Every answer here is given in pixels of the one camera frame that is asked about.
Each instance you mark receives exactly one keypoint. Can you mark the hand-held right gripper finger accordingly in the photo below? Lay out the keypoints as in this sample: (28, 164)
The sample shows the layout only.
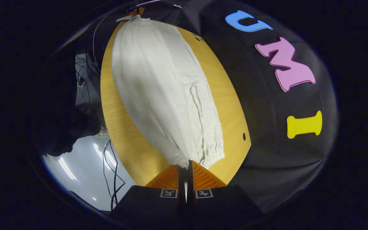
(189, 182)
(181, 182)

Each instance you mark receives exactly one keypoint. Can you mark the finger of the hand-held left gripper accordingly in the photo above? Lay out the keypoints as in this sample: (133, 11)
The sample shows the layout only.
(136, 12)

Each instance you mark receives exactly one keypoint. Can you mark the white jeans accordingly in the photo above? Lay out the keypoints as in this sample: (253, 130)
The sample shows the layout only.
(158, 80)

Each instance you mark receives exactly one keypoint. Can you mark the small silver cloth clip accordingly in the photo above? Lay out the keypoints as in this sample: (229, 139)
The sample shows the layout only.
(177, 6)

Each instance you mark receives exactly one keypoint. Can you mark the black backdrop cloth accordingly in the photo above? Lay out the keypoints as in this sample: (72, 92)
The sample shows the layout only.
(267, 105)

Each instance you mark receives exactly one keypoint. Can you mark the person's dark clothing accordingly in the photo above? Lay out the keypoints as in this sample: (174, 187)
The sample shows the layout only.
(62, 121)

